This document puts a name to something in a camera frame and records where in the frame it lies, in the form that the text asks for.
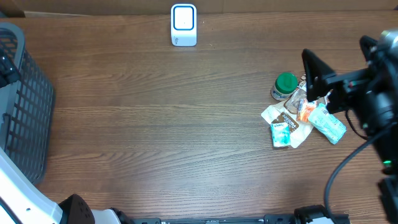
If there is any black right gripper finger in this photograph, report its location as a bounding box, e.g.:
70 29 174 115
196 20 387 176
302 49 336 101
359 35 378 62

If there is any green lid Knorr jar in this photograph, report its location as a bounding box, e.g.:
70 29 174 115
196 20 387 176
271 72 298 101

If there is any orange tissue packet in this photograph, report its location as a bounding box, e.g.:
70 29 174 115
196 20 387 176
297 98 318 123

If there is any teal snack packet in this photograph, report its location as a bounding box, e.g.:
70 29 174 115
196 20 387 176
308 103 346 144

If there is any beige resealable pouch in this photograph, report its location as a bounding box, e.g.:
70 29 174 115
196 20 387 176
261 75 313 148

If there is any small green white box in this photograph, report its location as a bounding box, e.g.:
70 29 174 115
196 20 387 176
271 123 290 147

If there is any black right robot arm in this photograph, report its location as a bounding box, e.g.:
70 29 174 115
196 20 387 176
302 30 397 223

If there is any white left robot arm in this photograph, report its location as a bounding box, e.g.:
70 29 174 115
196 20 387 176
1 149 131 224

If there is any white barcode scanner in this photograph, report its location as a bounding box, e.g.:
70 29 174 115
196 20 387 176
170 3 197 47

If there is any black mesh basket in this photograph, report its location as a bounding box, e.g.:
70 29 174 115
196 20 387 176
1 22 55 185

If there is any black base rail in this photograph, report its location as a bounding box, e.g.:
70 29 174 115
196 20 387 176
131 205 333 224

